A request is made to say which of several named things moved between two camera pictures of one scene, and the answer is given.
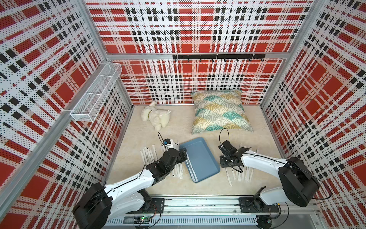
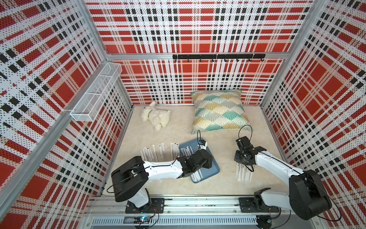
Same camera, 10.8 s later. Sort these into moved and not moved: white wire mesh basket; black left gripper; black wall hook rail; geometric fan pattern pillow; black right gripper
Moved: black right gripper; black left gripper
Not moved: geometric fan pattern pillow; white wire mesh basket; black wall hook rail
